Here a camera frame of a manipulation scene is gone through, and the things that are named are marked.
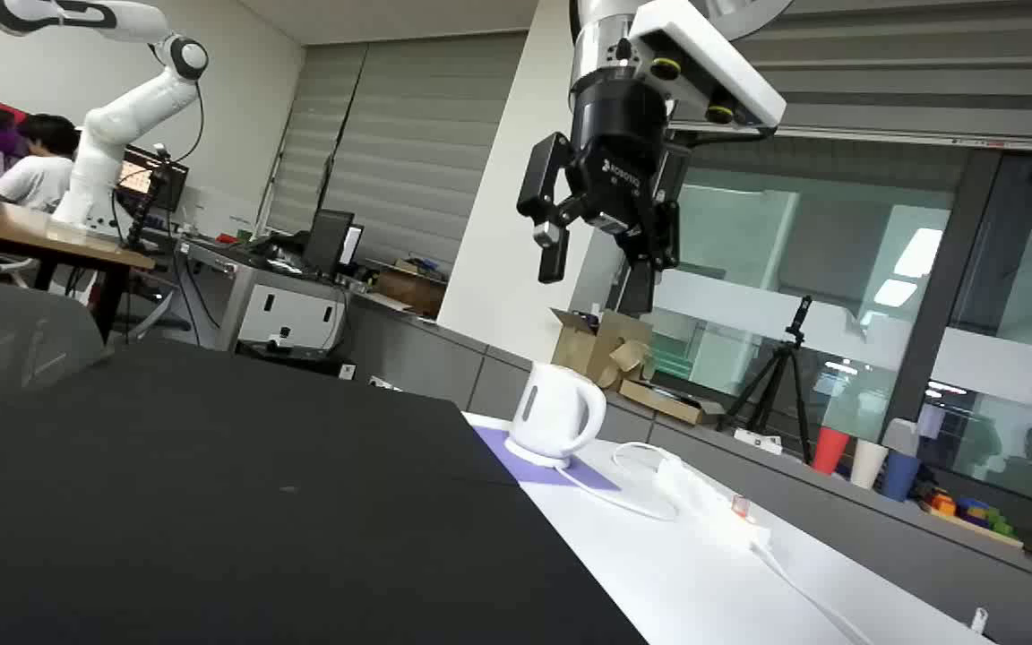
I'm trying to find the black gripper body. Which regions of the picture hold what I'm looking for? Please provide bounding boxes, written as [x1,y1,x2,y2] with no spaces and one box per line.
[564,64,678,240]

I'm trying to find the white computer mouse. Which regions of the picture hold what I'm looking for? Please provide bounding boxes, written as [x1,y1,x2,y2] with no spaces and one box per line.
[506,359,609,474]

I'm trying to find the open cardboard box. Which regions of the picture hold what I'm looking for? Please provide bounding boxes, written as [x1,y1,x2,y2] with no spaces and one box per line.
[547,305,660,392]

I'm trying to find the brown cardboard box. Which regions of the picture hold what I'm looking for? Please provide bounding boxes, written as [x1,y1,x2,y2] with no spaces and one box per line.
[371,259,453,321]

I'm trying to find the flat cardboard box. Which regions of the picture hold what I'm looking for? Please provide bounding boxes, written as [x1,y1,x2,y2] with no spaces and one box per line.
[616,376,709,431]

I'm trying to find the black computer monitor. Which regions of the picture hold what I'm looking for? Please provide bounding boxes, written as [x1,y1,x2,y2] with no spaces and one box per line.
[296,207,364,284]

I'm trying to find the purple mat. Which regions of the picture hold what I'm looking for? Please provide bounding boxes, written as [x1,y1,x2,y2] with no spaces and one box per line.
[471,421,623,494]

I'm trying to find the white power strip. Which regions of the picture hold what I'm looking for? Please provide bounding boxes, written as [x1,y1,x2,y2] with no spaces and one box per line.
[644,444,776,555]

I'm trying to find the white cabinet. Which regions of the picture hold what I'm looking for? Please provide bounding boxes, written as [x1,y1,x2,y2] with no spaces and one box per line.
[233,279,351,359]

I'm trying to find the red cup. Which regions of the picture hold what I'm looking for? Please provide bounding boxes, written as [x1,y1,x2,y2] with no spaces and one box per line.
[809,425,856,478]

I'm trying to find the grey slatted window blinds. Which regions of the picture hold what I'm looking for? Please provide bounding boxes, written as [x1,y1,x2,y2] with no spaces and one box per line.
[723,0,1032,183]

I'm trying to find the white cup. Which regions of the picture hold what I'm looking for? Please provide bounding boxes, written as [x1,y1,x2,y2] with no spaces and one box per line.
[849,438,892,492]

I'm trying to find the grey cup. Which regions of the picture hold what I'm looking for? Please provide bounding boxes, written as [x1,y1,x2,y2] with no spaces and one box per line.
[880,414,923,463]

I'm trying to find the blue cup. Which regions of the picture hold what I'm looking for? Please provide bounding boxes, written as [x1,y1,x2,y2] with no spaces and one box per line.
[878,446,929,506]

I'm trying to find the dark equipment with orange screen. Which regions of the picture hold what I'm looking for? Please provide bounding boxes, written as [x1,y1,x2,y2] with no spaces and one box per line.
[116,148,193,225]

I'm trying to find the colourful toys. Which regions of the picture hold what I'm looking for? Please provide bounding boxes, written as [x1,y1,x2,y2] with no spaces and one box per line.
[920,482,1016,541]

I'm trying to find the black board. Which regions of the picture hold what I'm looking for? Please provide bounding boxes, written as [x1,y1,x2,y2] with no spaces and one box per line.
[0,338,651,645]

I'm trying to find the wooden desk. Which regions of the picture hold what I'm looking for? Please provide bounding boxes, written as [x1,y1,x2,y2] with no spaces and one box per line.
[0,193,162,342]

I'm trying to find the person in white shirt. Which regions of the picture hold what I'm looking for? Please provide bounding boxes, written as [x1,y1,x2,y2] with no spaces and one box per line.
[0,112,81,217]

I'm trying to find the dark grey office chair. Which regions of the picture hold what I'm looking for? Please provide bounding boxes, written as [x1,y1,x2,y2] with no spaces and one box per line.
[0,275,116,414]

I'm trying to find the black camera tripod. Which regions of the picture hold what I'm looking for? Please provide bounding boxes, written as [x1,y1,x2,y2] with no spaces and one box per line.
[718,293,819,464]

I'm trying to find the white kettle power cable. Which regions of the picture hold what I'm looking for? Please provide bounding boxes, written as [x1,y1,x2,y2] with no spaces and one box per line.
[554,438,688,523]

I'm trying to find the white power strip cable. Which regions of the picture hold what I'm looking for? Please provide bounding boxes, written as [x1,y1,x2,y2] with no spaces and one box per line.
[756,538,880,645]

